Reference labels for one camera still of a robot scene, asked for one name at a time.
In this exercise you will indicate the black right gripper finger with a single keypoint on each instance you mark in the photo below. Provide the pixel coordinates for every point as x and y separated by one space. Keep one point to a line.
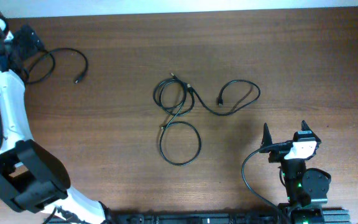
304 126
266 138

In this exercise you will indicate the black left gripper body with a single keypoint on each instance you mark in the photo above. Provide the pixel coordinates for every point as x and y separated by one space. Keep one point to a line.
24 47

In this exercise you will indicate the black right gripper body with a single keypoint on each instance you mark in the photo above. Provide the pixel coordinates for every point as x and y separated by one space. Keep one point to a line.
276 154

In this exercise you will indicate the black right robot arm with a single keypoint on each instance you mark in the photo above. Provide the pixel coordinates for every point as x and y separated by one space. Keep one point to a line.
306 188

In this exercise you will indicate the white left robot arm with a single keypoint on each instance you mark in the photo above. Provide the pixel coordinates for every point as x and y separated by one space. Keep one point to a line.
31 178

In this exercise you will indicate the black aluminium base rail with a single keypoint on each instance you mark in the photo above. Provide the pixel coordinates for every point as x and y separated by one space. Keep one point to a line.
207 217

